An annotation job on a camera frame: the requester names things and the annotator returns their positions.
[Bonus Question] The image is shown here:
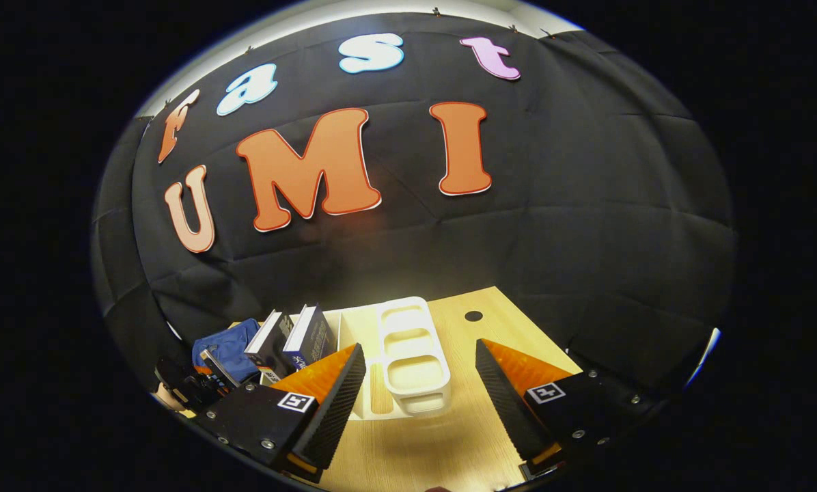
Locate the blue book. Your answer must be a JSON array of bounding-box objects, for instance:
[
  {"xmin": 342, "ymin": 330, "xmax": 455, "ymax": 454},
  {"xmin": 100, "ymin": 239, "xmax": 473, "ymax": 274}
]
[{"xmin": 282, "ymin": 304, "xmax": 337, "ymax": 373}]

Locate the white plastic bookshelf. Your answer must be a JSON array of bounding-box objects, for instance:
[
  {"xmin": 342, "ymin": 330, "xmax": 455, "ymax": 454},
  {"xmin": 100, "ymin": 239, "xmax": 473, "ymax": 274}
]
[{"xmin": 327, "ymin": 296, "xmax": 454, "ymax": 420}]

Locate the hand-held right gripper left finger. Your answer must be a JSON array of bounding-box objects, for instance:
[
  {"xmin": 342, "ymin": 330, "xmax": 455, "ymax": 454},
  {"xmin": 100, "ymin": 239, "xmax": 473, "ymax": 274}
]
[{"xmin": 197, "ymin": 343, "xmax": 368, "ymax": 483}]

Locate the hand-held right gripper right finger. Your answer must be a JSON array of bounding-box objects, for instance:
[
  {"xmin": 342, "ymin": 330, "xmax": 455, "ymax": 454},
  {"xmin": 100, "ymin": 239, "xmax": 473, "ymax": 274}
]
[{"xmin": 475, "ymin": 338, "xmax": 662, "ymax": 479}]

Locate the blue schoolbag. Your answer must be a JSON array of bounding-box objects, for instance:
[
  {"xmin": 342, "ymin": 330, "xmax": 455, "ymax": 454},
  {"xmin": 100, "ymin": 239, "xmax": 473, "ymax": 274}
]
[{"xmin": 191, "ymin": 318, "xmax": 262, "ymax": 383}]

